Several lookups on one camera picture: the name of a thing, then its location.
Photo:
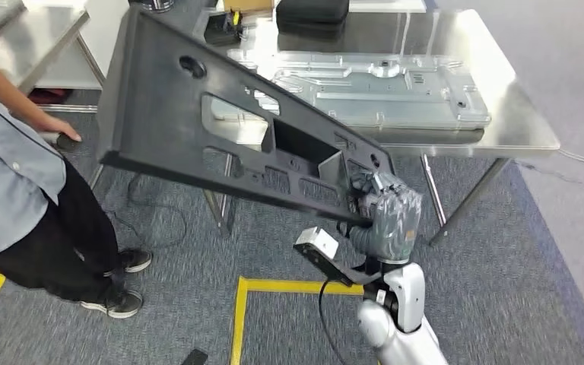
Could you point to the person's hand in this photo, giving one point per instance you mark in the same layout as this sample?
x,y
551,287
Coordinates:
x,y
58,128

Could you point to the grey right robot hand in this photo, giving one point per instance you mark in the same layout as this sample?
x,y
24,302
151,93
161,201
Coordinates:
x,y
398,221

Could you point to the black plastic panel part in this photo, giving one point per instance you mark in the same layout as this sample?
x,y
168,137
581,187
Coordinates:
x,y
151,111

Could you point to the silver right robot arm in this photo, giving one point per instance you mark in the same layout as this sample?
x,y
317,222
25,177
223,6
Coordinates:
x,y
408,302

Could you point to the person's forearm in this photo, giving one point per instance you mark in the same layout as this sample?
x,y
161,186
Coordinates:
x,y
5,88

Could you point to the large steel workbench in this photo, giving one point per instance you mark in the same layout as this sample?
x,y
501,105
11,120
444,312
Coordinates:
x,y
498,100

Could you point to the person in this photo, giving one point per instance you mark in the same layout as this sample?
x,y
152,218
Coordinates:
x,y
20,201

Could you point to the small steel table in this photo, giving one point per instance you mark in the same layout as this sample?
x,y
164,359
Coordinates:
x,y
45,35

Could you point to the stamped grey metal plate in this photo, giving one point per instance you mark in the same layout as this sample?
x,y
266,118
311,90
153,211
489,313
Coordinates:
x,y
398,95

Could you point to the chrome round base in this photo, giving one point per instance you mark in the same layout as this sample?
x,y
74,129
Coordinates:
x,y
151,5

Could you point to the black open tray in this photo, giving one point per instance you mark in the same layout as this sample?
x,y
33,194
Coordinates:
x,y
219,33

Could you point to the black zip case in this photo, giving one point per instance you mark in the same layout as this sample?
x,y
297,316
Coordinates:
x,y
312,15

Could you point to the brown cardboard box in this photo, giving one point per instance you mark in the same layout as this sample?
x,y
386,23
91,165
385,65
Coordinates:
x,y
246,5

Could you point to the black left wrist camera bracket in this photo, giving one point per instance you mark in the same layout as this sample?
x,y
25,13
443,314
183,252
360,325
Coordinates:
x,y
195,358

